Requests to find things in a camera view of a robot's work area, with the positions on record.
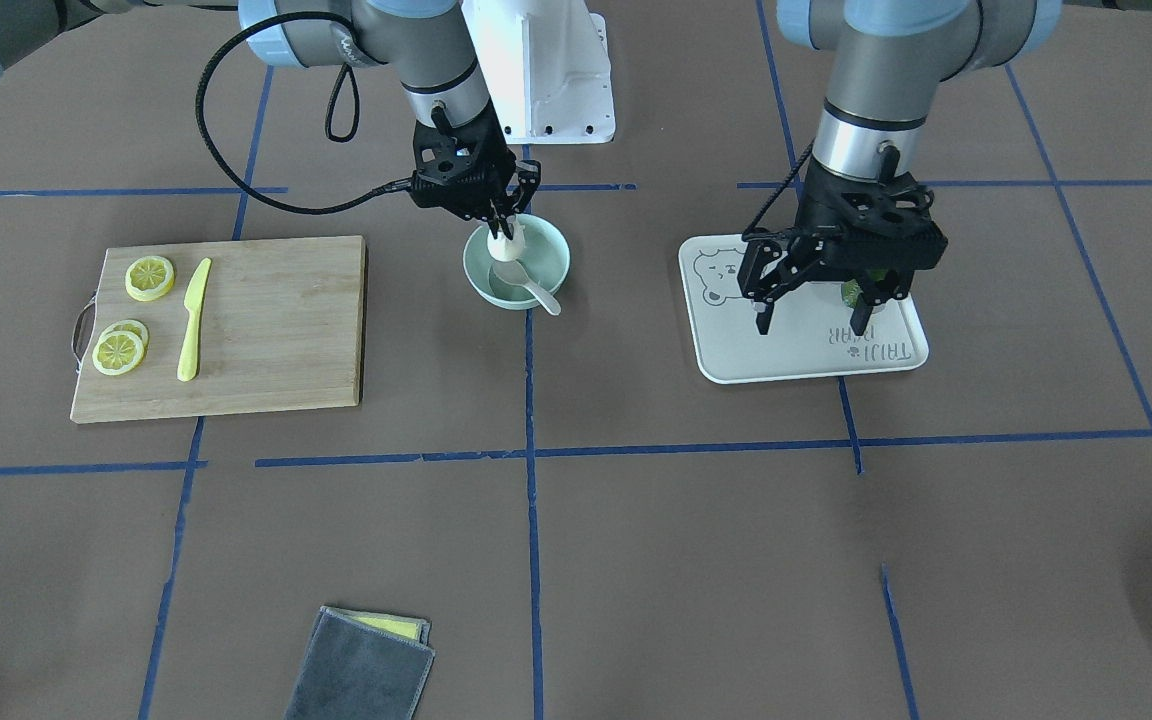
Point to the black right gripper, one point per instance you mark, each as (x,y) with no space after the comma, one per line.
(498,160)

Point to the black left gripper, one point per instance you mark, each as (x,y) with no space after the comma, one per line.
(816,213)

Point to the white steamed bun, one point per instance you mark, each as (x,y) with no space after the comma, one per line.
(507,245)

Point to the white ceramic spoon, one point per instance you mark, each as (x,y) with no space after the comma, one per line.
(515,274)

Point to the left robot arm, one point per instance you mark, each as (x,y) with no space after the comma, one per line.
(890,58)

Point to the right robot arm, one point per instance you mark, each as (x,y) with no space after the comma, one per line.
(426,43)

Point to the light green bowl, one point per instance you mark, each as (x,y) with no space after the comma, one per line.
(546,257)

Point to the white bear tray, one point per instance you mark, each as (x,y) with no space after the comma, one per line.
(810,334)

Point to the green avocado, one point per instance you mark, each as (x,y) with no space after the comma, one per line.
(851,293)

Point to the wooden cutting board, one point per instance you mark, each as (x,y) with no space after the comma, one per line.
(282,329)

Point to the yellow plastic knife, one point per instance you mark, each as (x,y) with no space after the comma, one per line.
(194,300)

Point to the upper lemon slice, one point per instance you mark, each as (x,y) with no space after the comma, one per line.
(149,278)

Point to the lemon slice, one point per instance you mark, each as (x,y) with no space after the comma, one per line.
(118,353)
(149,278)

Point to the hidden lemon slice underneath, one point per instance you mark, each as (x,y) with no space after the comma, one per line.
(128,325)

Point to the lower lemon slice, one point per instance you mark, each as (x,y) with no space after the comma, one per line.
(118,353)

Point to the grey folded cloth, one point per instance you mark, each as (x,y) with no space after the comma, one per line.
(362,665)

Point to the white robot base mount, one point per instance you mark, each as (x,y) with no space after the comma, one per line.
(548,69)

